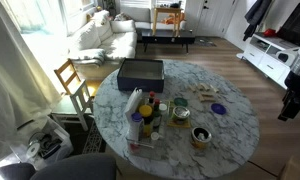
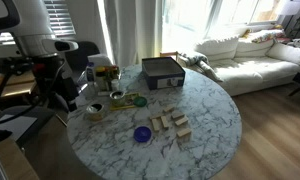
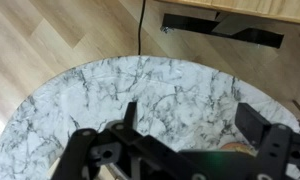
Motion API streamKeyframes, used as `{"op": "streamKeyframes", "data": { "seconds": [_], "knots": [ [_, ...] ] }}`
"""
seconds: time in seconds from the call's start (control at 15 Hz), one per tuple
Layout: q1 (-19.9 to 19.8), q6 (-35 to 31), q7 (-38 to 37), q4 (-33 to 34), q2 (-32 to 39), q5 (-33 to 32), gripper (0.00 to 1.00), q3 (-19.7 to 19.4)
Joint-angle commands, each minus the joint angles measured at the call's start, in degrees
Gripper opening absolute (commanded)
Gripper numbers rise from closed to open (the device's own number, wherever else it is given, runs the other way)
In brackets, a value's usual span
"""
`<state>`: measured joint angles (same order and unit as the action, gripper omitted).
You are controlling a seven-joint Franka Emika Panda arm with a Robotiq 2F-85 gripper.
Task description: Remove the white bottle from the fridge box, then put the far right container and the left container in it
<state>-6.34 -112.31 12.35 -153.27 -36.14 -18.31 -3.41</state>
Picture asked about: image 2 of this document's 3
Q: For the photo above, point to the blue round lid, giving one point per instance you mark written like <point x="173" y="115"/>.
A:
<point x="142" y="134"/>

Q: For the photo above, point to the green round lid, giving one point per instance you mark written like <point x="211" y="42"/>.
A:
<point x="140" y="101"/>

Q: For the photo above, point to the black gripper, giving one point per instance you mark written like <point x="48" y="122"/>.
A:
<point x="58" y="88"/>

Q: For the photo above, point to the window blinds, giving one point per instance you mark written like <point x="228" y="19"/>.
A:
<point x="60" y="19"/>

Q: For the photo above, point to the white sofa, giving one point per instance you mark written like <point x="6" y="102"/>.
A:
<point x="245" y="66"/>

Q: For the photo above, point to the yellow label bottle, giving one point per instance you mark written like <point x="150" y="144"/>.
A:
<point x="100" y="75"/>

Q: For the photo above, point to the green spice bottle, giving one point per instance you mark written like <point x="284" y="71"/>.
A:
<point x="114" y="72"/>

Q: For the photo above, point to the dark blue open box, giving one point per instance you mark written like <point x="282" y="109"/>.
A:
<point x="162" y="72"/>

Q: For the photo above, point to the wooden side desk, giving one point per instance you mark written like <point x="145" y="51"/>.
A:
<point x="18" y="85"/>

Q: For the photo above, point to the grey throw blanket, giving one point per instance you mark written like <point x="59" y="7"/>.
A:
<point x="198" y="62"/>

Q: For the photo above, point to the white cap bottle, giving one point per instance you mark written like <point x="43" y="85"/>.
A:
<point x="115" y="84"/>

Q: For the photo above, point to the wooden block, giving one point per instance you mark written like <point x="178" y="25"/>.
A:
<point x="169" y="108"/>
<point x="156" y="116"/>
<point x="181" y="121"/>
<point x="155" y="124"/>
<point x="164" y="122"/>
<point x="183" y="132"/>
<point x="177" y="115"/>

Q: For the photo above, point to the green can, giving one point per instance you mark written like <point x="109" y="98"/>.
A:
<point x="117" y="98"/>

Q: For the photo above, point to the clear plastic fridge box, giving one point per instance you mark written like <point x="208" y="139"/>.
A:
<point x="83" y="80"/>

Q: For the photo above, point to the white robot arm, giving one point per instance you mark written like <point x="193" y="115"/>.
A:
<point x="28" y="22"/>

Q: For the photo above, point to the colourful cushion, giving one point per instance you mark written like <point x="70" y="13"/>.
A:
<point x="265" y="35"/>

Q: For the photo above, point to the grey office chair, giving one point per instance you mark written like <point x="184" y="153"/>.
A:
<point x="25" y="127"/>

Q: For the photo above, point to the white curtain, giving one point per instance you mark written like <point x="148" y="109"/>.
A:
<point x="133" y="29"/>

